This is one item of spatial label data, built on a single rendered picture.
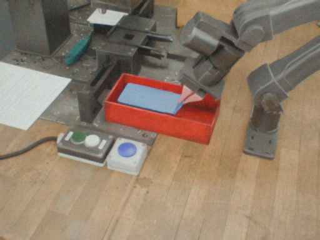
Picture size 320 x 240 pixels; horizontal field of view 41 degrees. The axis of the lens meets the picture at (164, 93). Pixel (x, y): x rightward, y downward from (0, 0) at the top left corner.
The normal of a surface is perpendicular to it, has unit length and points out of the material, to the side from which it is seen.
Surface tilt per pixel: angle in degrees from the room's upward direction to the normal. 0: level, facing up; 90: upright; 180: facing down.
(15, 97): 1
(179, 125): 90
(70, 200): 0
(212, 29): 91
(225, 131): 0
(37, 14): 90
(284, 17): 82
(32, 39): 90
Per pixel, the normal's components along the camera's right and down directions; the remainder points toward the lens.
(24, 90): 0.03, -0.79
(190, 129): -0.29, 0.58
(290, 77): 0.18, 0.46
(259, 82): -0.65, -0.57
